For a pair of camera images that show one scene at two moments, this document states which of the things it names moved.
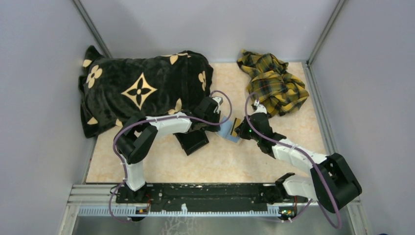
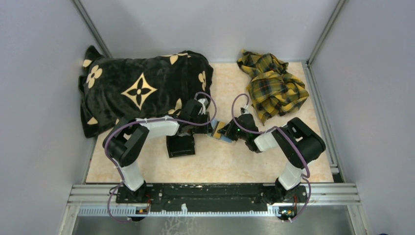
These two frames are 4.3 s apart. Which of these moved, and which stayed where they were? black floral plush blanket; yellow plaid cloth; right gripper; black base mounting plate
Moved: right gripper
Stayed: yellow plaid cloth; black floral plush blanket; black base mounting plate
